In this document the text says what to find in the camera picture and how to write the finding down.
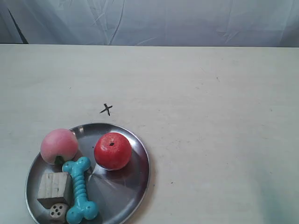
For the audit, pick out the red toy apple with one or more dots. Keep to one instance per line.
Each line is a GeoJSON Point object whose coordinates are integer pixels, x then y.
{"type": "Point", "coordinates": [112, 151]}

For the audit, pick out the round steel plate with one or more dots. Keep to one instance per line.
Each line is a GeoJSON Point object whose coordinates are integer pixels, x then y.
{"type": "Point", "coordinates": [118, 194]}

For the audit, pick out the pink toy peach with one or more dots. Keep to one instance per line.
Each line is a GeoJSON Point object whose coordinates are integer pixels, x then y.
{"type": "Point", "coordinates": [59, 146]}

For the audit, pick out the turquoise rubber bone toy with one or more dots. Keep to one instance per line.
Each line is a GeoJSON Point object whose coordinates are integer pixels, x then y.
{"type": "Point", "coordinates": [82, 208]}

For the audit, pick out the pale wooden block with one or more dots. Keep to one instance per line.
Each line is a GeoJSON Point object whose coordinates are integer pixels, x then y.
{"type": "Point", "coordinates": [55, 188]}

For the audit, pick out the small wooden die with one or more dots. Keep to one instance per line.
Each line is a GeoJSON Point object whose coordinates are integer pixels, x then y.
{"type": "Point", "coordinates": [58, 213]}

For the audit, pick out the black cross mark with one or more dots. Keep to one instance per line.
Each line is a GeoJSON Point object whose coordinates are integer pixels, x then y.
{"type": "Point", "coordinates": [106, 109]}

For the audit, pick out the white backdrop cloth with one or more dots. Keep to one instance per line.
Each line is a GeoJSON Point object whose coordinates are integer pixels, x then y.
{"type": "Point", "coordinates": [257, 23]}

